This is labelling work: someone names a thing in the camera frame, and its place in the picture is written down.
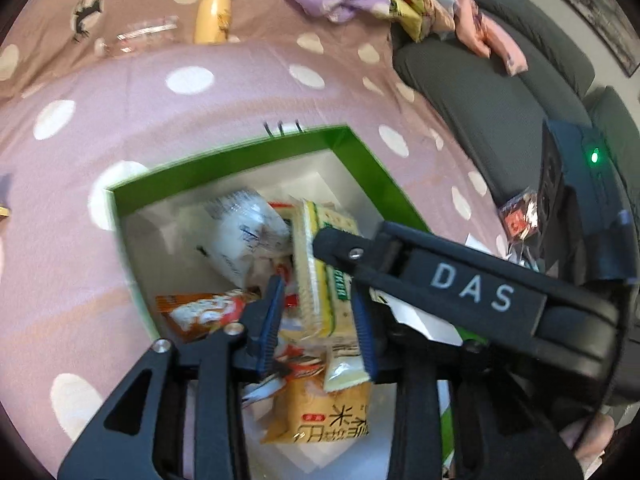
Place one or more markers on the orange panda snack packet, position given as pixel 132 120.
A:
pixel 194 315

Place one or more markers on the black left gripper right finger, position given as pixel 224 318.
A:
pixel 395 353

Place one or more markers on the pink cloth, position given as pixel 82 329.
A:
pixel 464 20

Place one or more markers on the dark grey sofa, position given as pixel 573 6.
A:
pixel 496 118

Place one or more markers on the white barcode snack packet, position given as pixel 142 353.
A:
pixel 230 231

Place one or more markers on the green cracker packet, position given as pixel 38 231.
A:
pixel 323 291

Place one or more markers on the green white cardboard box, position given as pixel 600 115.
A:
pixel 409 179

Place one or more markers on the small red snack packet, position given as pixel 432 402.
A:
pixel 519 216

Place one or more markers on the clear plastic bottle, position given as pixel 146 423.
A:
pixel 139 37

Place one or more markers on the pink polka dot bedsheet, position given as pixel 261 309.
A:
pixel 72 124

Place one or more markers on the yellow bottle red cap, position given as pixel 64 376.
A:
pixel 213 21

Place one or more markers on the white red snack packet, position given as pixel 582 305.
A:
pixel 278 259

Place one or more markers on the wall picture frame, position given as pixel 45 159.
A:
pixel 610 22

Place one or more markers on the white wrapped snacks pile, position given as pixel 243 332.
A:
pixel 517 253

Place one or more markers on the yellow rice snack packet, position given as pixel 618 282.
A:
pixel 325 397

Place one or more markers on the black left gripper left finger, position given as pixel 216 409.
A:
pixel 138 431

